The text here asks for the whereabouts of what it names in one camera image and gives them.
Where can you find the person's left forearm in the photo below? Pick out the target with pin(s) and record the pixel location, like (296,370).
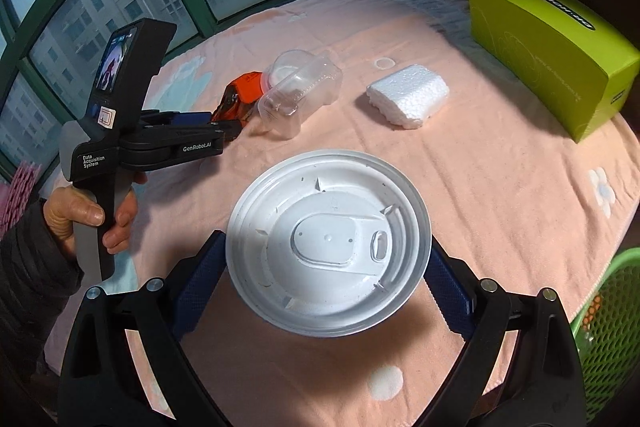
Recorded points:
(30,282)

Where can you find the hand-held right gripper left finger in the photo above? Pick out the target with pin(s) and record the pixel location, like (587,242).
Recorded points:
(200,277)

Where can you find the orange snack wrapper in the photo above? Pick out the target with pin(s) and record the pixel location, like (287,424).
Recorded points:
(245,89)

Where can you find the pink checkered cloth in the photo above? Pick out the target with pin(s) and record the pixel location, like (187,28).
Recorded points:
(20,192)

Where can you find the white round plastic lid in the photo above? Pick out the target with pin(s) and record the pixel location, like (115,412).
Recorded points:
(325,247)

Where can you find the green mesh waste basket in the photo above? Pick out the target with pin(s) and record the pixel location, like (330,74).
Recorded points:
(615,307)

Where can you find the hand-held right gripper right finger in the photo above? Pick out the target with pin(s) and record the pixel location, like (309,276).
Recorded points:
(447,287)

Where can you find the white foam block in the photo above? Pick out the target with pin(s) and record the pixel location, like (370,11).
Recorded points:
(407,94)

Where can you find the clear plastic dome cup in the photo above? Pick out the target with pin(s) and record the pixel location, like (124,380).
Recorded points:
(287,62)

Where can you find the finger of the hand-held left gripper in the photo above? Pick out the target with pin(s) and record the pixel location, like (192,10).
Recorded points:
(230,132)
(190,119)

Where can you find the person's left hand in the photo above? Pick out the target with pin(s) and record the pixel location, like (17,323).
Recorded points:
(85,212)

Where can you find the lime green cardboard box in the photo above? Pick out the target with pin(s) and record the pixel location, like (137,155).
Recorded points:
(540,57)

